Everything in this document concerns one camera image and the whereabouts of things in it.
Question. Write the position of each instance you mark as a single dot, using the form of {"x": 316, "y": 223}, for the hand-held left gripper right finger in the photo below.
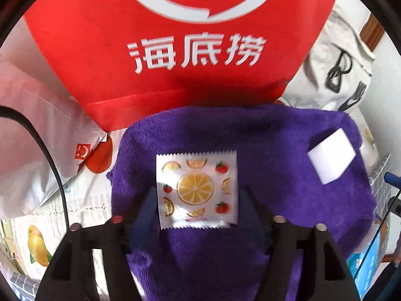
{"x": 250, "y": 216}

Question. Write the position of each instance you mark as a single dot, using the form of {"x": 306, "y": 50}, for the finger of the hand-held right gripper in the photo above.
{"x": 393, "y": 179}

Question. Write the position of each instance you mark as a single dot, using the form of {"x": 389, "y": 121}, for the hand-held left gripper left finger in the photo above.
{"x": 142, "y": 216}

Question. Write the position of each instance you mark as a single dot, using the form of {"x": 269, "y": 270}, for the fruit print wipe packet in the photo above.
{"x": 195, "y": 188}

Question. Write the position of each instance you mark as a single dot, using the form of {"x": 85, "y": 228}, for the small white packet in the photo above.
{"x": 332, "y": 156}

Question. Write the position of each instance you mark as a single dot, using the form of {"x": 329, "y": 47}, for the purple towel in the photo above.
{"x": 275, "y": 150}

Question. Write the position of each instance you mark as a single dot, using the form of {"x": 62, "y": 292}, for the blue tissue packet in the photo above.
{"x": 366, "y": 266}

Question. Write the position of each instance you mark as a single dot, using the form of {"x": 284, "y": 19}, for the grey canvas tote bag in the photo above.
{"x": 316, "y": 65}

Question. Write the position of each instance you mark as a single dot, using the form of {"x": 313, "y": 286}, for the grey checked blanket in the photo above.
{"x": 23, "y": 285}

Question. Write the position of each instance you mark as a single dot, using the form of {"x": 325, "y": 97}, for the red paper bag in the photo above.
{"x": 203, "y": 84}

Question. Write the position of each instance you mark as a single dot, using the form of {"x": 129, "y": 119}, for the white plastic shopping bag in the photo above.
{"x": 31, "y": 116}

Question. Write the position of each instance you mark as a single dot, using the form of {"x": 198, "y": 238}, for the brown wooden frame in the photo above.
{"x": 372, "y": 31}

